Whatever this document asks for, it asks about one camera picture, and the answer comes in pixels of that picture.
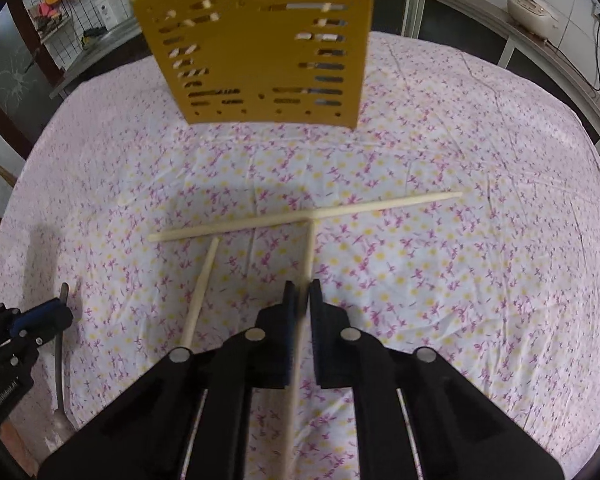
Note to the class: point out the metal spoon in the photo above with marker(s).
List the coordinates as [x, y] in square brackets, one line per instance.
[59, 385]

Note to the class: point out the white rice cooker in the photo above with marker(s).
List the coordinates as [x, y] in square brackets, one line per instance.
[535, 12]

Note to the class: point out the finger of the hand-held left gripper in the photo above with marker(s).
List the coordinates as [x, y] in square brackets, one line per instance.
[50, 322]

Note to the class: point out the wooden stick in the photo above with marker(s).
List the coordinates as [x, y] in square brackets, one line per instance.
[0, 172]

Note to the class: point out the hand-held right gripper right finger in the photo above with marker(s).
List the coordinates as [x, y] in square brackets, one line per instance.
[316, 330]

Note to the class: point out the white soap bottle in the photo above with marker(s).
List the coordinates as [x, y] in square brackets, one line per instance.
[107, 12]

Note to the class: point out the dark door with frosted glass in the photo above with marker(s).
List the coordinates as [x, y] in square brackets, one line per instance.
[10, 75]

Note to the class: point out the yellow slotted utensil holder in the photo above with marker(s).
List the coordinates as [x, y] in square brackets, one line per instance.
[260, 60]

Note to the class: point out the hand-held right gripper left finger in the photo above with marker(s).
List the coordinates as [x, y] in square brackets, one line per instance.
[290, 330]

